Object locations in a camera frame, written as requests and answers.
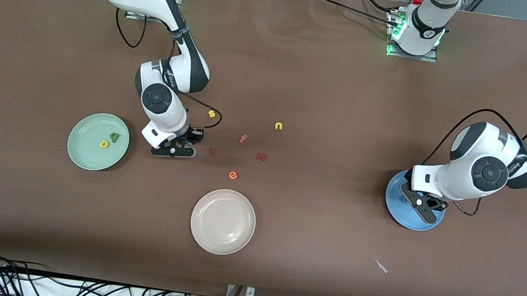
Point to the brown table cover sheet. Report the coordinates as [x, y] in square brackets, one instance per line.
[327, 75]

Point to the green letter q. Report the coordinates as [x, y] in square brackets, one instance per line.
[114, 137]

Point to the yellow letter s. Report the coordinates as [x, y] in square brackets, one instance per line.
[211, 114]

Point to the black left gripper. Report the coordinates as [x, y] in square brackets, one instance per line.
[441, 208]

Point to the yellow letter n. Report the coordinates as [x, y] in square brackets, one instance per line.
[278, 126]

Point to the green plate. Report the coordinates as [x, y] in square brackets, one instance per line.
[87, 146]

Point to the beige plate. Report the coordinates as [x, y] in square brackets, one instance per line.
[223, 222]

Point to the white tape scrap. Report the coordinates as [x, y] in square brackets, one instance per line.
[381, 266]

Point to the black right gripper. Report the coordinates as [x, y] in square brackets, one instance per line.
[193, 136]

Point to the pink letter f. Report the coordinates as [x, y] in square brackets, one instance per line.
[243, 139]

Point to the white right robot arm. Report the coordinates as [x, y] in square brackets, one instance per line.
[156, 99]

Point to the blue plate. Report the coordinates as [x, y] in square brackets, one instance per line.
[405, 218]

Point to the orange letter e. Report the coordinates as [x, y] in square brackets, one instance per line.
[233, 175]

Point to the dark red letter m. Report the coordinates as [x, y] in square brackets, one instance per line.
[262, 157]

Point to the silver metal bracket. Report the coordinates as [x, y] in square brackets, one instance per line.
[249, 293]

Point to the dark red letter i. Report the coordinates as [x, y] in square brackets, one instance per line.
[212, 151]

